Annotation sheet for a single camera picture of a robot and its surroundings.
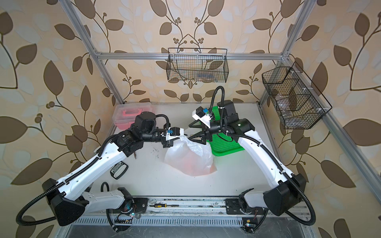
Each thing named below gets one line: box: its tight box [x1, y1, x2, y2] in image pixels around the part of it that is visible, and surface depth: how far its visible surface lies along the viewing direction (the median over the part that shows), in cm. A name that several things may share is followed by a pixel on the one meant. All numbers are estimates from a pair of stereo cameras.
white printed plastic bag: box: [164, 134, 218, 177], surface depth 71 cm
